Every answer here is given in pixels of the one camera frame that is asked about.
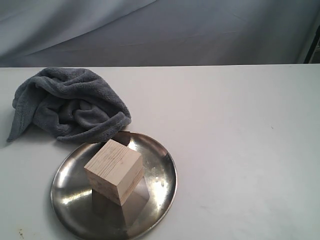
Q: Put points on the dark stand at right edge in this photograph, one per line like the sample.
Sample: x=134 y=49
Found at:
x=312 y=48

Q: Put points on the round stainless steel plate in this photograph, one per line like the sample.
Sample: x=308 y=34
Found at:
x=88 y=215

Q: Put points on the grey terry towel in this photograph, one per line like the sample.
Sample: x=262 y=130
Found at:
x=73 y=105

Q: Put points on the grey fabric backdrop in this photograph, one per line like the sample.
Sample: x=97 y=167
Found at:
x=128 y=33

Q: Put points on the wooden cube block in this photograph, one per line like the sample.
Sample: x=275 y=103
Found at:
x=114 y=171

